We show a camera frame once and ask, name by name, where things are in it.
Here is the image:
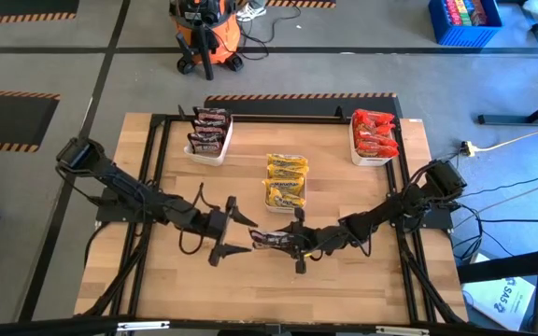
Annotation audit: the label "yellow extension cord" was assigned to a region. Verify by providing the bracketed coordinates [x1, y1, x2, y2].
[474, 124, 538, 153]

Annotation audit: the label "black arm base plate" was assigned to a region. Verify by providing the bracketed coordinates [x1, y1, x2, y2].
[94, 189, 158, 224]
[387, 193, 455, 230]

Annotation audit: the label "black desk leg frame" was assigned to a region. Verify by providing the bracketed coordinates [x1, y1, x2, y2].
[477, 0, 538, 127]

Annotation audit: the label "silver metal bracket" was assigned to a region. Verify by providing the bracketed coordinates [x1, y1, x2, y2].
[116, 320, 171, 332]
[375, 325, 431, 336]

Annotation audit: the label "black hazard striped floor mat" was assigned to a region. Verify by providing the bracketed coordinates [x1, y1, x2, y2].
[0, 89, 62, 154]
[235, 0, 337, 9]
[203, 91, 404, 119]
[0, 0, 81, 27]

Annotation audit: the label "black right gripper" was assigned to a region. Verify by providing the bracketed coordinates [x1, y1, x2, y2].
[273, 207, 345, 275]

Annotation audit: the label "colourful boxes in crate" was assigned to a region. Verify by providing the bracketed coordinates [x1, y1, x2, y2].
[444, 0, 488, 27]

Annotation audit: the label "blue plastic crate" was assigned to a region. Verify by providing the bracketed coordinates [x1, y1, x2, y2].
[427, 0, 503, 48]

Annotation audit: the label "black crossbar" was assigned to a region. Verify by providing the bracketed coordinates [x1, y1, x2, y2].
[0, 315, 538, 336]

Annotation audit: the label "black aluminium table frame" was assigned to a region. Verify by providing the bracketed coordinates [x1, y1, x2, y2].
[75, 111, 469, 328]

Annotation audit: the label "orange shop vacuum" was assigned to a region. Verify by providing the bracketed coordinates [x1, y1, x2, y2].
[169, 0, 245, 81]

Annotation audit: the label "person's shoe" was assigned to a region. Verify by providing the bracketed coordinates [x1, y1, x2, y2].
[235, 2, 268, 23]

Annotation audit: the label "white printed cardboard box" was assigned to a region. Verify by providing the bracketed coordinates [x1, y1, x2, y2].
[462, 274, 536, 332]

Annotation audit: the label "white plastic bin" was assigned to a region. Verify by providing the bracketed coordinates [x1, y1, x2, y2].
[348, 116, 394, 168]
[183, 114, 234, 168]
[263, 156, 308, 215]

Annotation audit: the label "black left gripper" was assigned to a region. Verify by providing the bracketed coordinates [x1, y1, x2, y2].
[197, 195, 260, 268]

